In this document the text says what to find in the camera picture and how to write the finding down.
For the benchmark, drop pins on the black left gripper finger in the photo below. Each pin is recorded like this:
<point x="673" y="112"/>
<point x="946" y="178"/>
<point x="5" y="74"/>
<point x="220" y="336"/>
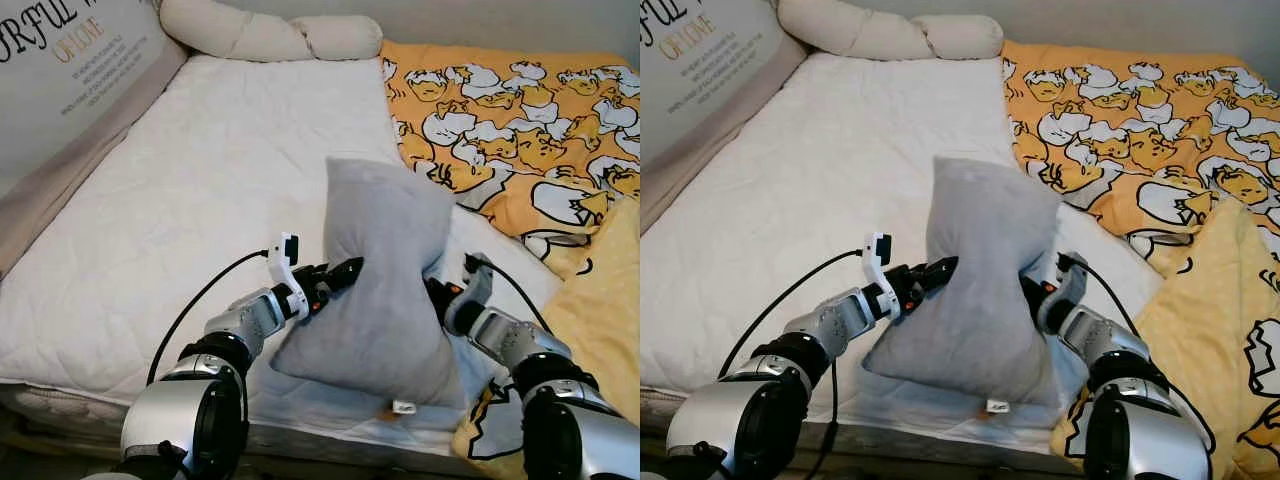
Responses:
<point x="346" y="269"/>
<point x="932" y="288"/>
<point x="336" y="288"/>
<point x="942" y="269"/>

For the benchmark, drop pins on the grey pillow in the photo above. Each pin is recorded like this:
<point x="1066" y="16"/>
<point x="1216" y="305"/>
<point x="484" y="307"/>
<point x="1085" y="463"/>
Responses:
<point x="985" y="260"/>
<point x="385" y="260"/>

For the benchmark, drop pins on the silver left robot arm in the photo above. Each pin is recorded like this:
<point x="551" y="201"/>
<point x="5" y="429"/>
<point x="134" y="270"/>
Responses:
<point x="190" y="410"/>
<point x="750" y="410"/>

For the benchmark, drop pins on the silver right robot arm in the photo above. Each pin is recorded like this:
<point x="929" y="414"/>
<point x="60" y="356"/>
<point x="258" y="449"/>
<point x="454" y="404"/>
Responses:
<point x="560" y="420"/>
<point x="1140" y="420"/>

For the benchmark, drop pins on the white quilted mattress pad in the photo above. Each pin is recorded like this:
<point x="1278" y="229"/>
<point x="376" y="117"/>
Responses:
<point x="830" y="180"/>
<point x="200" y="180"/>

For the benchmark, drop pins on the grey mattress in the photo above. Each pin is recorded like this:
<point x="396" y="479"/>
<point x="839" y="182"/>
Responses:
<point x="940" y="440"/>
<point x="60" y="405"/>

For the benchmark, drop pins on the beige bolster pillow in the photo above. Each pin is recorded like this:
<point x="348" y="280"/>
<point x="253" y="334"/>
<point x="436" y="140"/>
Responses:
<point x="880" y="35"/>
<point x="260" y="35"/>

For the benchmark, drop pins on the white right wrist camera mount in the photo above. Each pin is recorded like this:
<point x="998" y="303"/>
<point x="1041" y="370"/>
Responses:
<point x="478" y="285"/>
<point x="1065" y="285"/>

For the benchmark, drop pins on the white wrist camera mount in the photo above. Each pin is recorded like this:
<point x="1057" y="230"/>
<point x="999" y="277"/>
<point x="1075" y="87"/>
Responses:
<point x="880" y="258"/>
<point x="285" y="262"/>
<point x="1065" y="285"/>
<point x="478" y="285"/>

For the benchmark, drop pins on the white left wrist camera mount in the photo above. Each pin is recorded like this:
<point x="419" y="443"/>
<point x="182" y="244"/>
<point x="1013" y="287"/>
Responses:
<point x="880" y="258"/>
<point x="285" y="262"/>

